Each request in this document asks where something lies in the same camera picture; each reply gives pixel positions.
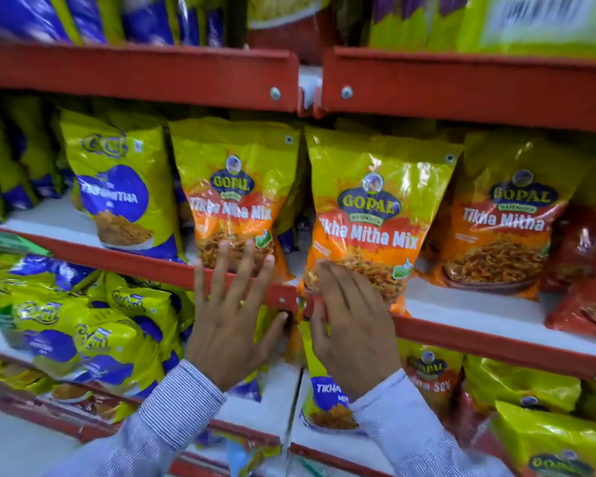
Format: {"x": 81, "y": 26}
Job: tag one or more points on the person's left hand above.
{"x": 228, "y": 342}

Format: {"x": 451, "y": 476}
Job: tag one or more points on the person's right hand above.
{"x": 357, "y": 337}

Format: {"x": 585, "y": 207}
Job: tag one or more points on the person's left middle finger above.
{"x": 242, "y": 278}

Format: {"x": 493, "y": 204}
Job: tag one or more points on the person's right thumb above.
{"x": 318, "y": 325}

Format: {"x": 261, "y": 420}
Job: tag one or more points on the person's left thumb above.
{"x": 275, "y": 335}

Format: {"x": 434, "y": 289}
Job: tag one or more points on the person's left little finger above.
{"x": 200, "y": 293}

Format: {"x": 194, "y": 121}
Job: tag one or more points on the orange yellow snack packet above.
{"x": 501, "y": 228}
{"x": 377, "y": 203}
{"x": 233, "y": 193}

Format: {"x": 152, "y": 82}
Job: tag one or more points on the person's left forearm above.
{"x": 154, "y": 427}

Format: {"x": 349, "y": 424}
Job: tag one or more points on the person's right forearm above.
{"x": 417, "y": 432}

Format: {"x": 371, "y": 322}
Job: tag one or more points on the small blue yellow packet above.
{"x": 328, "y": 392}
{"x": 251, "y": 387}

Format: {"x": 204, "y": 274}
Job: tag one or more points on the red green snack packet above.
{"x": 432, "y": 372}

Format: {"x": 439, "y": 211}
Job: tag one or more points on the blue yellow snack packet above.
{"x": 124, "y": 193}

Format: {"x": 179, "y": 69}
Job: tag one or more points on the pile of blue yellow packets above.
{"x": 79, "y": 332}

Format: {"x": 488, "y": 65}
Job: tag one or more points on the brown yellow snack packet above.
{"x": 64, "y": 392}

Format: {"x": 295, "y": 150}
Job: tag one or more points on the silver shelf bolt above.
{"x": 346, "y": 92}
{"x": 275, "y": 93}

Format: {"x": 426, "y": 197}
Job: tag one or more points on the white shelf upright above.
{"x": 310, "y": 84}

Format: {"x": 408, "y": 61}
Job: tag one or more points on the row of blue yellow packets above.
{"x": 15, "y": 158}

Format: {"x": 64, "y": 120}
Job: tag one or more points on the red white snack packet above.
{"x": 288, "y": 24}

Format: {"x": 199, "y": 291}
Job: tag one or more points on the purple green snack packet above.
{"x": 407, "y": 19}

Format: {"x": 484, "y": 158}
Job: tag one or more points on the green packet with barcode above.
{"x": 541, "y": 22}

